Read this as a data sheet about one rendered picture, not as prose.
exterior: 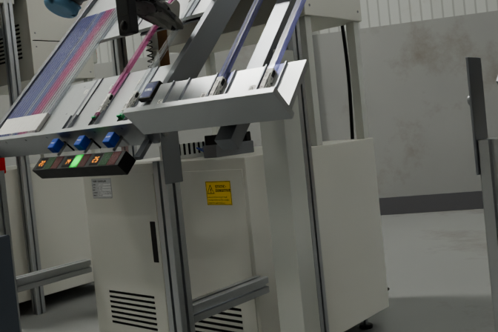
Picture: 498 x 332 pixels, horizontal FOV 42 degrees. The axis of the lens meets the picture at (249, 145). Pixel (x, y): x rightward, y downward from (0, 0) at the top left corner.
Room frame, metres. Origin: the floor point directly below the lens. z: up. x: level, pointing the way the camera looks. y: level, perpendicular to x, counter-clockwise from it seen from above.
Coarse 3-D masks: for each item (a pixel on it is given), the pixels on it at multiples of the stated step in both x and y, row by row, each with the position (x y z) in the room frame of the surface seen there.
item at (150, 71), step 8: (192, 0) 1.66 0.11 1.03; (192, 8) 1.65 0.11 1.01; (184, 16) 1.62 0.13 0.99; (176, 32) 1.60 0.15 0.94; (168, 40) 1.58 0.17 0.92; (160, 56) 1.55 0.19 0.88; (152, 64) 1.54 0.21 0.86; (152, 72) 1.53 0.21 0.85; (144, 80) 1.51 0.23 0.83; (136, 88) 1.50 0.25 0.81; (120, 112) 1.46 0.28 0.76
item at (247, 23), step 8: (256, 0) 1.26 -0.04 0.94; (256, 8) 1.25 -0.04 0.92; (248, 16) 1.24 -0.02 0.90; (248, 24) 1.22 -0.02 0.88; (240, 32) 1.22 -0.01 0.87; (240, 40) 1.20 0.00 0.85; (232, 48) 1.19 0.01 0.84; (240, 48) 1.20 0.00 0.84; (232, 56) 1.18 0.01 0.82; (224, 64) 1.17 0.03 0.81; (232, 64) 1.17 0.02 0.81; (224, 72) 1.16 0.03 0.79
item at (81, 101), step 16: (96, 80) 1.69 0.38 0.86; (112, 80) 1.65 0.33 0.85; (128, 80) 1.59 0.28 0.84; (160, 80) 1.49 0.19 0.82; (64, 96) 1.75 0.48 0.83; (80, 96) 1.69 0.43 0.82; (96, 96) 1.63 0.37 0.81; (128, 96) 1.53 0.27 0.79; (64, 112) 1.68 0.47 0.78; (80, 112) 1.62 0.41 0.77; (112, 112) 1.52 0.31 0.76; (48, 128) 1.67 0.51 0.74
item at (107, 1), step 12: (108, 0) 2.08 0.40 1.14; (168, 0) 1.79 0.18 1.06; (180, 0) 1.74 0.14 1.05; (204, 0) 1.65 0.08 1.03; (96, 12) 2.07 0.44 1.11; (180, 12) 1.69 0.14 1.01; (192, 12) 1.64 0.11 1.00; (204, 12) 1.61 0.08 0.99; (144, 24) 1.77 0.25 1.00; (108, 36) 1.86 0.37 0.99; (120, 36) 1.83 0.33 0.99
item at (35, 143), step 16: (64, 128) 1.56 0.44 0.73; (80, 128) 1.51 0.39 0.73; (96, 128) 1.47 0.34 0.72; (112, 128) 1.44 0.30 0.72; (128, 128) 1.41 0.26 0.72; (0, 144) 1.77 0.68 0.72; (16, 144) 1.73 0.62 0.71; (32, 144) 1.68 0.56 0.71; (48, 144) 1.64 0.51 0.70; (96, 144) 1.54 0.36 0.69; (128, 144) 1.47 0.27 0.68
